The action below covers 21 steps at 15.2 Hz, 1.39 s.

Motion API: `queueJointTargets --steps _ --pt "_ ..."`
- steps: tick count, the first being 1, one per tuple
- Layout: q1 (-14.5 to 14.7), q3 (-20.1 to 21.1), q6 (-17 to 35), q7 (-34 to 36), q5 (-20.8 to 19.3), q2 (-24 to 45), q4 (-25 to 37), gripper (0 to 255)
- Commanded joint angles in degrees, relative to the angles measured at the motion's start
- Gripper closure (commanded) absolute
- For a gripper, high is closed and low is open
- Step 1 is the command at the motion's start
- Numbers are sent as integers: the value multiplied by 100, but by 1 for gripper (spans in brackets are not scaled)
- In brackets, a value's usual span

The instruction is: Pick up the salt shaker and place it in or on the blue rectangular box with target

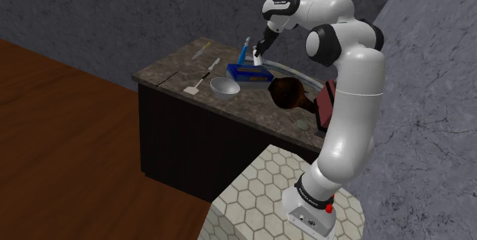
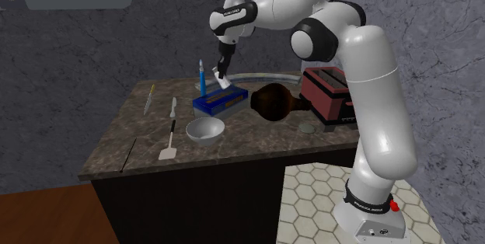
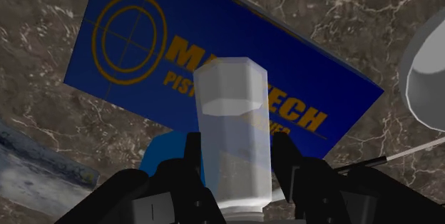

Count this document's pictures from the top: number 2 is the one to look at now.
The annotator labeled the small white slanted piece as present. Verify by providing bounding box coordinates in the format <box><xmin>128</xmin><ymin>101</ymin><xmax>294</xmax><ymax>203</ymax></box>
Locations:
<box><xmin>212</xmin><ymin>66</ymin><xmax>232</xmax><ymax>90</ymax></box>

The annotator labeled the blue pen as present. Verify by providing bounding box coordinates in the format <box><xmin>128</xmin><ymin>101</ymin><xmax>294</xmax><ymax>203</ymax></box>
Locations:
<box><xmin>199</xmin><ymin>59</ymin><xmax>207</xmax><ymax>97</ymax></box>

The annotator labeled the grey curved strip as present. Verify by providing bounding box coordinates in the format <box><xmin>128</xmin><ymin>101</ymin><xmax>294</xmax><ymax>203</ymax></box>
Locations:
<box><xmin>226</xmin><ymin>71</ymin><xmax>304</xmax><ymax>85</ymax></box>

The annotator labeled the blue box with yellow print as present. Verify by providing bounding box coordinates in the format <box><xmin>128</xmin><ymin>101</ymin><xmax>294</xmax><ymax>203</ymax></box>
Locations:
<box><xmin>191</xmin><ymin>85</ymin><xmax>249</xmax><ymax>120</ymax></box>

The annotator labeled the dark brown vase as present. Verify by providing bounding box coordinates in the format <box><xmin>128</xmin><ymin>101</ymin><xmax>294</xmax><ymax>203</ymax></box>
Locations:
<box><xmin>249</xmin><ymin>82</ymin><xmax>312</xmax><ymax>123</ymax></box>

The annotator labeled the grey bowl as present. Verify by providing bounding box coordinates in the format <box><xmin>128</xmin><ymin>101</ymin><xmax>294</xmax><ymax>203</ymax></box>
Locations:
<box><xmin>185</xmin><ymin>116</ymin><xmax>226</xmax><ymax>147</ymax></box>

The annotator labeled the red toaster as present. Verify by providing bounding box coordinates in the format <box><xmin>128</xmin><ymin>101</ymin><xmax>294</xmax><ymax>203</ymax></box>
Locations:
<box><xmin>298</xmin><ymin>66</ymin><xmax>358</xmax><ymax>127</ymax></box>

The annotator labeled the small grey disc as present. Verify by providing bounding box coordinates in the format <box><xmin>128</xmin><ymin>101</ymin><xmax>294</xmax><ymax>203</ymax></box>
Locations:
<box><xmin>297</xmin><ymin>122</ymin><xmax>317</xmax><ymax>135</ymax></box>

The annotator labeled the dark counter cabinet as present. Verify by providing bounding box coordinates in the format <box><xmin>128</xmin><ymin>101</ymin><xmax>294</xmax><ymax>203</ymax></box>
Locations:
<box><xmin>90</xmin><ymin>147</ymin><xmax>359</xmax><ymax>244</ymax></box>

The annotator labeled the hexagon patterned robot stand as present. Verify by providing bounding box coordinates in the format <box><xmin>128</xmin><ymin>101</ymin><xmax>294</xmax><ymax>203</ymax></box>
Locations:
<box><xmin>275</xmin><ymin>162</ymin><xmax>445</xmax><ymax>244</ymax></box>

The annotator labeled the knife with yellow handle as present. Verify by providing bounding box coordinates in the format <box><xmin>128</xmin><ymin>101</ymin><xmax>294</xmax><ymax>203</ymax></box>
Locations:
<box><xmin>142</xmin><ymin>84</ymin><xmax>156</xmax><ymax>117</ymax></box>

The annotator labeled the white spatula with black handle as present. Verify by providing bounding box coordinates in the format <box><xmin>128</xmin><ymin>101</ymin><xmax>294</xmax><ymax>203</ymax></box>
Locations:
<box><xmin>158</xmin><ymin>119</ymin><xmax>178</xmax><ymax>161</ymax></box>

